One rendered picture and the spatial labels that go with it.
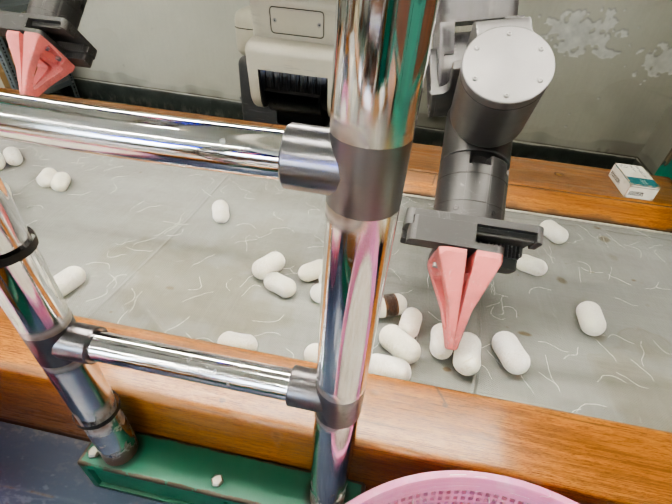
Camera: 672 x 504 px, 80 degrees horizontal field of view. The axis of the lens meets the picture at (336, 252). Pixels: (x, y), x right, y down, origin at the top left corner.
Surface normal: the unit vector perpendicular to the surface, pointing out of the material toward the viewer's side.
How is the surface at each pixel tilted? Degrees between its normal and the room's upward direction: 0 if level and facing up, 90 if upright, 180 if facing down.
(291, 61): 98
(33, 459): 0
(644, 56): 90
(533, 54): 39
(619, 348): 0
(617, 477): 0
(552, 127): 89
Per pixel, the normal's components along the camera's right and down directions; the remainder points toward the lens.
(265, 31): -0.22, 0.71
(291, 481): 0.06, -0.77
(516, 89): -0.14, -0.23
